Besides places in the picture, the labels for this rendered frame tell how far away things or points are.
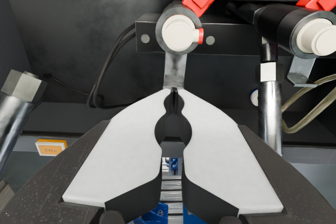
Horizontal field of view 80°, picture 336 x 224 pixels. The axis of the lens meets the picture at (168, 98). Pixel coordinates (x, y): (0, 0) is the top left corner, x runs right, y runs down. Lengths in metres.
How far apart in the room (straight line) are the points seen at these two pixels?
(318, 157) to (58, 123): 0.50
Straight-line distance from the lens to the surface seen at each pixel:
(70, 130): 0.43
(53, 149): 0.43
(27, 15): 0.49
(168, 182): 0.83
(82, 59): 0.46
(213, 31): 0.26
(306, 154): 0.45
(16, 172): 2.40
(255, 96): 0.47
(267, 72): 0.19
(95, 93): 0.25
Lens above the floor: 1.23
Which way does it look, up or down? 61 degrees down
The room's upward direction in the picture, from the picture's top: 175 degrees counter-clockwise
